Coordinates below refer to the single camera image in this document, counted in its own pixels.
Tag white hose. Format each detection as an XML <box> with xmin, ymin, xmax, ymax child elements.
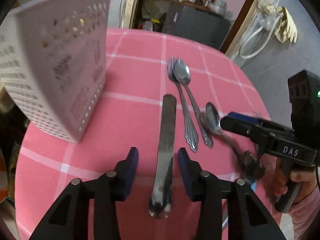
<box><xmin>238</xmin><ymin>17</ymin><xmax>278</xmax><ymax>60</ymax></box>

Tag large silver spoon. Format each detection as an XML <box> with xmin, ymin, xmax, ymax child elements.
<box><xmin>173</xmin><ymin>57</ymin><xmax>214</xmax><ymax>148</ymax></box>

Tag steel table knife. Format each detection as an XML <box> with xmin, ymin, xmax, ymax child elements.
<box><xmin>149</xmin><ymin>94</ymin><xmax>177</xmax><ymax>218</ymax></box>

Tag cream rubber gloves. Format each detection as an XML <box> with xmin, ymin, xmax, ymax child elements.
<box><xmin>258</xmin><ymin>0</ymin><xmax>298</xmax><ymax>43</ymax></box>

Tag silver fork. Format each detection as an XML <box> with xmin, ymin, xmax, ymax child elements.
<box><xmin>167</xmin><ymin>56</ymin><xmax>199</xmax><ymax>152</ymax></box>

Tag person's right hand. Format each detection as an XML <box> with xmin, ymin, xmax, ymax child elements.
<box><xmin>271</xmin><ymin>158</ymin><xmax>317</xmax><ymax>204</ymax></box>

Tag small silver spoon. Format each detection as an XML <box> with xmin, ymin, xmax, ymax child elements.
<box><xmin>204</xmin><ymin>102</ymin><xmax>245</xmax><ymax>170</ymax></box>

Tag pink fleece right sleeve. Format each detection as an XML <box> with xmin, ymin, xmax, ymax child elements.
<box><xmin>289</xmin><ymin>189</ymin><xmax>319</xmax><ymax>239</ymax></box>

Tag dark grey cabinet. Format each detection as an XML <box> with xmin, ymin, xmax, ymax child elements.
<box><xmin>162</xmin><ymin>2</ymin><xmax>231</xmax><ymax>49</ymax></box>

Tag pink checked tablecloth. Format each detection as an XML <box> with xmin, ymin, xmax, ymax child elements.
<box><xmin>15</xmin><ymin>29</ymin><xmax>269</xmax><ymax>239</ymax></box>

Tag white perforated utensil holder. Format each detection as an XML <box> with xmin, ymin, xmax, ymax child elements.
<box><xmin>1</xmin><ymin>0</ymin><xmax>110</xmax><ymax>144</ymax></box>

